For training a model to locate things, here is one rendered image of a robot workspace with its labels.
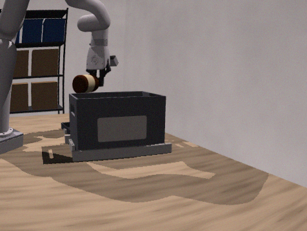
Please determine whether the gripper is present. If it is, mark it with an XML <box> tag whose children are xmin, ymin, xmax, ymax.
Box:
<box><xmin>86</xmin><ymin>46</ymin><xmax>111</xmax><ymax>86</ymax></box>

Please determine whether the dark grey divided crate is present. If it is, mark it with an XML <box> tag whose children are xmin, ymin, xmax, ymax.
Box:
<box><xmin>69</xmin><ymin>91</ymin><xmax>166</xmax><ymax>150</ymax></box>

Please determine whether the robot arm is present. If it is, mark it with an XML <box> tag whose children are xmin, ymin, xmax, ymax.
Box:
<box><xmin>0</xmin><ymin>0</ymin><xmax>111</xmax><ymax>137</ymax></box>

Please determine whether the brown bottle with tan label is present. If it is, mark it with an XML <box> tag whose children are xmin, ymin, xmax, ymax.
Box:
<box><xmin>72</xmin><ymin>74</ymin><xmax>99</xmax><ymax>93</ymax></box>

